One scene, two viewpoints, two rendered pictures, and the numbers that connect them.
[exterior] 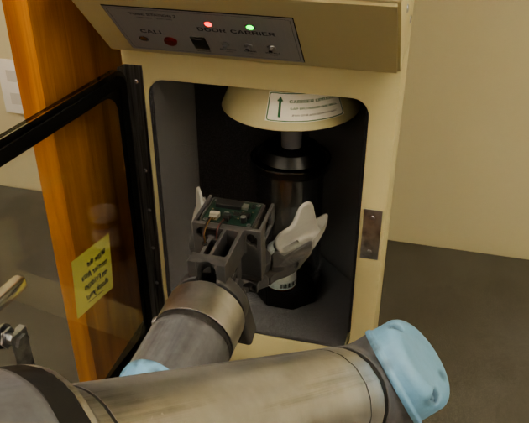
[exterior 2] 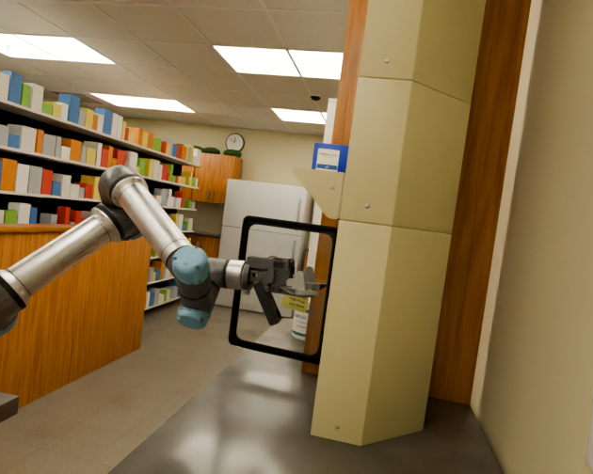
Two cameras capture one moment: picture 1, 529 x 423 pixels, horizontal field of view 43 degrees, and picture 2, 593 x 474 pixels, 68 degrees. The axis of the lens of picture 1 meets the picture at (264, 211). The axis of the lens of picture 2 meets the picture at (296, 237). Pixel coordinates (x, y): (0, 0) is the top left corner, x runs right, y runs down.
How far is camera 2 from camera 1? 1.20 m
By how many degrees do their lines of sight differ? 85
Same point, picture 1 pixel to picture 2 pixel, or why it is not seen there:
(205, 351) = (215, 263)
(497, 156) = (570, 429)
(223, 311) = (232, 264)
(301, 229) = (296, 282)
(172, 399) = (142, 194)
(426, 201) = (536, 459)
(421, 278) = not seen: outside the picture
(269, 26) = not seen: hidden behind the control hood
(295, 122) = not seen: hidden behind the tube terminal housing
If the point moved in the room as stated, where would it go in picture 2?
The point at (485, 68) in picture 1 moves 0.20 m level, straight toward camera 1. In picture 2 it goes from (573, 328) to (450, 308)
